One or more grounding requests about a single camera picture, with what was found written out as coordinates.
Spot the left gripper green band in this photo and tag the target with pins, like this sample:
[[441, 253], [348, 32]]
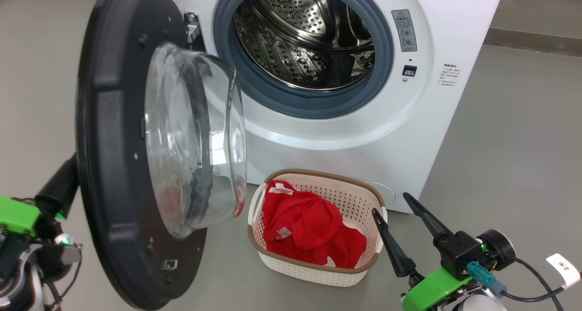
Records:
[[18, 215]]

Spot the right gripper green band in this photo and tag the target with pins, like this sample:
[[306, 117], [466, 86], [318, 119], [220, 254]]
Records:
[[432, 288]]

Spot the black washing machine glass door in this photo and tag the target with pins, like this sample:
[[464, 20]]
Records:
[[113, 165]]

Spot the red garment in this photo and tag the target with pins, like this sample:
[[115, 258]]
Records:
[[309, 229]]

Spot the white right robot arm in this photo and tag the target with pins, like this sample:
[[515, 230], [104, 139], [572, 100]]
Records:
[[473, 304]]

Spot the cream perforated laundry basket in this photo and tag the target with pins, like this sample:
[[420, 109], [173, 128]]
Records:
[[318, 274]]

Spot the white front-load washing machine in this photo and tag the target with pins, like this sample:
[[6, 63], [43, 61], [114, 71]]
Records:
[[345, 133]]

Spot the grey warning sticker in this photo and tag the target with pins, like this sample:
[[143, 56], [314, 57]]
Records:
[[404, 29]]

